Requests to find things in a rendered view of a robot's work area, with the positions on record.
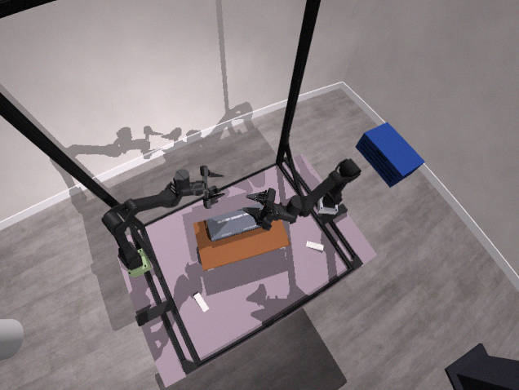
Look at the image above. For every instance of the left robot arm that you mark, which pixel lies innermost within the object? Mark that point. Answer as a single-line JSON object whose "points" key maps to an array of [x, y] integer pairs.
{"points": [[331, 187]]}

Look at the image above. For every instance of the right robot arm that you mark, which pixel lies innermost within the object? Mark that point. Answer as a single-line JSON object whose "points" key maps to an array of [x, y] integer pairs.
{"points": [[166, 198]]}

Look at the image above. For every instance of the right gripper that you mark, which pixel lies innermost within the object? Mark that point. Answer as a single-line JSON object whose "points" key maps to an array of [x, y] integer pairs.
{"points": [[197, 187]]}

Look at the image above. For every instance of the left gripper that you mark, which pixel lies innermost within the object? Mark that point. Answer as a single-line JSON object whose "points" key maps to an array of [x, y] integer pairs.
{"points": [[264, 198]]}

